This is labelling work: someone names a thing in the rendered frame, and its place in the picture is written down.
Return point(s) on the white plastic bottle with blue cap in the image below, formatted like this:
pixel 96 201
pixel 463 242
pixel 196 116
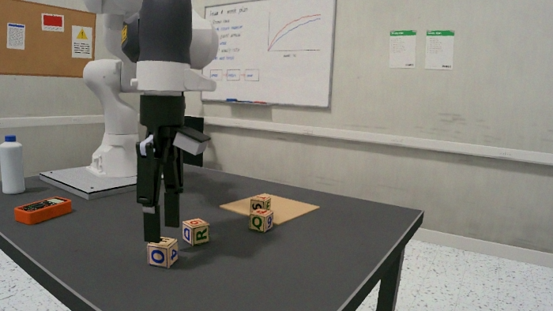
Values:
pixel 11 159

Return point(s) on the beige mat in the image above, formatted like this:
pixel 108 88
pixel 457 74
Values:
pixel 283 209

